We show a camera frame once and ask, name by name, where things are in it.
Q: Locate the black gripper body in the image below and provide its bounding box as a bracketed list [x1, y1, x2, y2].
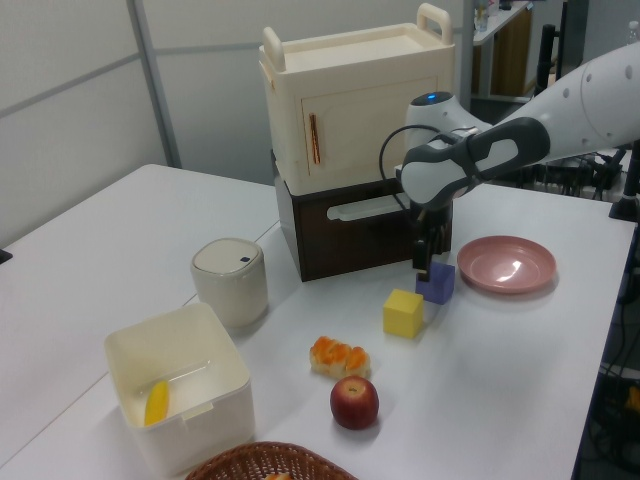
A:
[407, 197, 455, 242]

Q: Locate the purple cube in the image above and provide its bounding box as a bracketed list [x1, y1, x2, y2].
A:
[414, 260, 457, 306]

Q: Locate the yellow cube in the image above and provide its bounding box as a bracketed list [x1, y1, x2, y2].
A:
[382, 288, 425, 340]

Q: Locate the pink plate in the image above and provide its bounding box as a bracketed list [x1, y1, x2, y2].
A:
[457, 235, 558, 295]

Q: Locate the dark brown drawer base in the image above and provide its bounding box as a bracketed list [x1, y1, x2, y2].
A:
[274, 149, 455, 284]

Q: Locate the orange glazed bread loaf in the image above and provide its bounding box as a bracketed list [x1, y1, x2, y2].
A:
[309, 335, 373, 380]

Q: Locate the cream toy cabinet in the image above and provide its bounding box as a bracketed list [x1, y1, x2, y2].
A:
[258, 2, 456, 196]

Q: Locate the red apple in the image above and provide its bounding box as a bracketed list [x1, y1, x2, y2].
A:
[329, 375, 380, 431]

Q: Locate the wooden background desk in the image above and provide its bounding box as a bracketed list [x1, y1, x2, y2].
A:
[472, 0, 534, 96]

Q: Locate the cream lidded canister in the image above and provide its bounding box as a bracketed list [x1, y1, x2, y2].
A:
[189, 238, 269, 329]

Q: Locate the black monitor pole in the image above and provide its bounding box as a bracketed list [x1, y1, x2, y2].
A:
[537, 0, 569, 96]

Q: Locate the brown wicker basket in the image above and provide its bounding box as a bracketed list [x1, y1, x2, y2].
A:
[184, 441, 359, 480]

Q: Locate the cream open plastic box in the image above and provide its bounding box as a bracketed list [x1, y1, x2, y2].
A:
[103, 302, 256, 478]

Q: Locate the yellow banana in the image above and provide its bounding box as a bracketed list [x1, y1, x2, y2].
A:
[144, 380, 171, 428]

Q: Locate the white drawer handle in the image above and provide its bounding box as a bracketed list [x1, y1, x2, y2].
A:
[326, 193, 409, 222]

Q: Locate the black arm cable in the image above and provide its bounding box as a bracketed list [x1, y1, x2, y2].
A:
[378, 124, 451, 221]

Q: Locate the copper cabinet door handle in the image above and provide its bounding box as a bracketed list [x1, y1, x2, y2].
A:
[307, 113, 325, 164]

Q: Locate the black camera stand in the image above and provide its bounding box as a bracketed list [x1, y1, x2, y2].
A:
[608, 142, 640, 220]

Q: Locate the grey partition post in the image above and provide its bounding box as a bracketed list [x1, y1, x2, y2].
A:
[124, 0, 184, 169]

